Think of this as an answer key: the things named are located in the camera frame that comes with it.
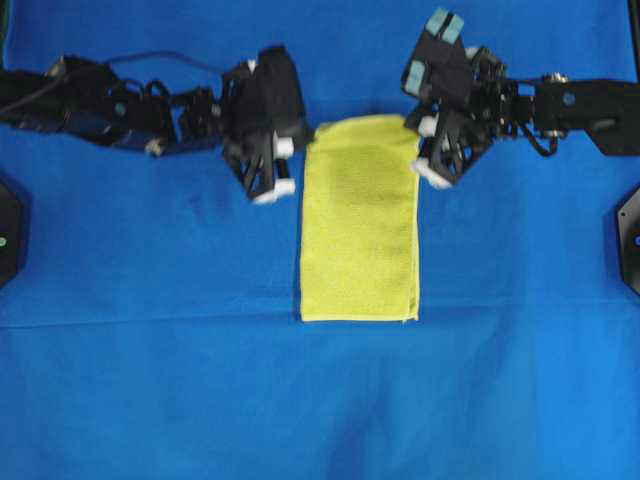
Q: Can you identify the black near camera cable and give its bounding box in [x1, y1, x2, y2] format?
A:
[102, 50, 224, 75]

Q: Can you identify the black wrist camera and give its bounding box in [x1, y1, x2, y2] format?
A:
[253, 45, 314, 151]
[401, 7, 480, 105]

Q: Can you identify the black near robot arm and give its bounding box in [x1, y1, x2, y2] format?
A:
[1, 55, 223, 157]

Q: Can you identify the black near wrist camera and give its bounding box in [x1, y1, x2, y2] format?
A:
[253, 45, 314, 151]

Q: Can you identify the black far robot arm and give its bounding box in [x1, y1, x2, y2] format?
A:
[212, 42, 639, 204]

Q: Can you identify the black white far gripper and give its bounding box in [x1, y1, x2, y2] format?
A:
[405, 107, 493, 189]

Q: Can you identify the black far wrist camera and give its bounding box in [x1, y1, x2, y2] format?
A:
[401, 7, 480, 105]

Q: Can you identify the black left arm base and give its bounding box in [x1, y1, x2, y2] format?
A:
[1, 171, 32, 288]

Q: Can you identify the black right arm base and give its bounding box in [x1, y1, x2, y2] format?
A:
[615, 187, 639, 296]

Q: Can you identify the blue table cloth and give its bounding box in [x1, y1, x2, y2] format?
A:
[0, 0, 640, 480]

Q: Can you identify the yellow-green microfiber towel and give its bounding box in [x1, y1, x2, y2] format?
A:
[299, 114, 420, 322]

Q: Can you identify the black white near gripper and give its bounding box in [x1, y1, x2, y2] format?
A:
[221, 61, 296, 204]

